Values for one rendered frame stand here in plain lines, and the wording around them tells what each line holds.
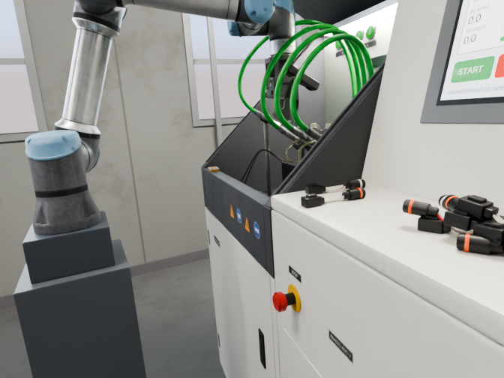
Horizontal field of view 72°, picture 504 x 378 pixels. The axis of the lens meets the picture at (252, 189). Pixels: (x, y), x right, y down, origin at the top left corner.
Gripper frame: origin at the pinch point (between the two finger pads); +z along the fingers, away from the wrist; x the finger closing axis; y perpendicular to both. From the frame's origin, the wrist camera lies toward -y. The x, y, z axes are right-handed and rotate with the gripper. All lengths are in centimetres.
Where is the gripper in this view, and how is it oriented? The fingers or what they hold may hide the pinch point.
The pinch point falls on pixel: (291, 124)
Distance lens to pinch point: 110.4
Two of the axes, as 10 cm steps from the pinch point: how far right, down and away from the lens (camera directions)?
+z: 0.6, 9.8, 2.1
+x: 3.4, 1.8, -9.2
